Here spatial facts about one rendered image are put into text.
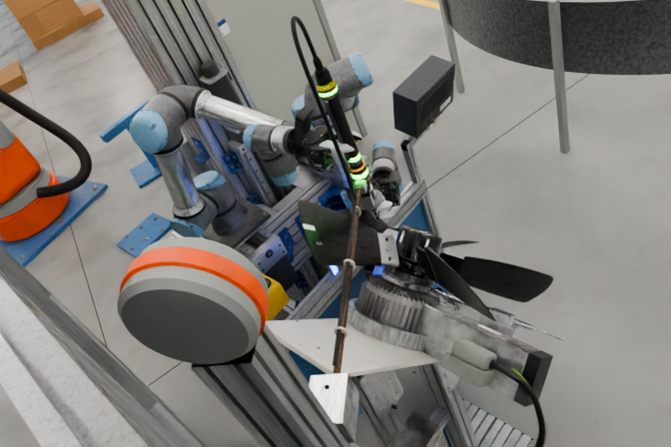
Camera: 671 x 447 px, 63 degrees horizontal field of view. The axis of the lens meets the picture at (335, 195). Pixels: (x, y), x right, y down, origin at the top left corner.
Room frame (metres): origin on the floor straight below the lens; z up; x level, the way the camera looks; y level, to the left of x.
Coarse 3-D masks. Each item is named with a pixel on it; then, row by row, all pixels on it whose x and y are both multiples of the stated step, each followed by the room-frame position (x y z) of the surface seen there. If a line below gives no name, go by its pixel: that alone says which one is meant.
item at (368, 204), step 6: (354, 186) 1.08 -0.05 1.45; (360, 186) 1.07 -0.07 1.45; (366, 186) 1.08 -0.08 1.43; (354, 192) 1.07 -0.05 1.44; (366, 192) 1.07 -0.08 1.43; (378, 192) 1.13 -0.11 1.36; (366, 198) 1.08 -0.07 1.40; (378, 198) 1.10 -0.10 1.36; (360, 204) 1.11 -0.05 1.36; (366, 204) 1.08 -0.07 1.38; (372, 204) 1.08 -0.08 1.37; (378, 204) 1.09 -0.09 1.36; (366, 210) 1.09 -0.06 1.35
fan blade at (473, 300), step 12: (432, 252) 0.79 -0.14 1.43; (432, 264) 0.92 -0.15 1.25; (444, 264) 0.79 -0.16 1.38; (444, 276) 0.86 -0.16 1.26; (456, 276) 0.77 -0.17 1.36; (444, 288) 0.88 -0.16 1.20; (456, 288) 0.82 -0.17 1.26; (468, 288) 0.74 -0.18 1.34; (468, 300) 0.78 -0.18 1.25; (480, 300) 0.72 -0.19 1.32; (480, 312) 0.74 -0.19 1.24
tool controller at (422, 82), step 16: (432, 64) 1.84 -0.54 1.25; (448, 64) 1.82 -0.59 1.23; (416, 80) 1.78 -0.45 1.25; (432, 80) 1.76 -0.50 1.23; (448, 80) 1.79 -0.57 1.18; (400, 96) 1.73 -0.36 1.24; (416, 96) 1.70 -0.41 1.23; (432, 96) 1.73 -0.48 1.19; (448, 96) 1.81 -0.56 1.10; (400, 112) 1.75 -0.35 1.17; (416, 112) 1.68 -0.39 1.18; (432, 112) 1.75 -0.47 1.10; (400, 128) 1.77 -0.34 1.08; (416, 128) 1.70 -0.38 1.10
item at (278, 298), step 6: (264, 276) 1.32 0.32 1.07; (270, 282) 1.28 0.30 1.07; (276, 282) 1.27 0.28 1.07; (270, 288) 1.26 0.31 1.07; (276, 288) 1.25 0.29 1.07; (282, 288) 1.26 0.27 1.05; (270, 294) 1.23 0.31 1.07; (276, 294) 1.24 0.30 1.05; (282, 294) 1.25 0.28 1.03; (270, 300) 1.23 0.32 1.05; (276, 300) 1.24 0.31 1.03; (282, 300) 1.25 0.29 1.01; (288, 300) 1.26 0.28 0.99; (270, 306) 1.22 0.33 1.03; (276, 306) 1.23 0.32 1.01; (282, 306) 1.24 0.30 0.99; (270, 312) 1.22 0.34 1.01; (276, 312) 1.23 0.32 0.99; (270, 318) 1.21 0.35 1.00
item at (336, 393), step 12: (312, 384) 0.58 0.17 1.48; (324, 384) 0.57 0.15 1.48; (336, 384) 0.56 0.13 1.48; (348, 384) 0.56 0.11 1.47; (324, 396) 0.55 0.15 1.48; (336, 396) 0.54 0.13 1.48; (348, 396) 0.54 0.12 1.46; (324, 408) 0.53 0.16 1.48; (336, 408) 0.52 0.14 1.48; (348, 408) 0.52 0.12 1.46; (336, 420) 0.50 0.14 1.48; (348, 420) 0.51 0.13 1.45; (348, 432) 0.49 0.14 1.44; (348, 444) 0.49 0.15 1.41
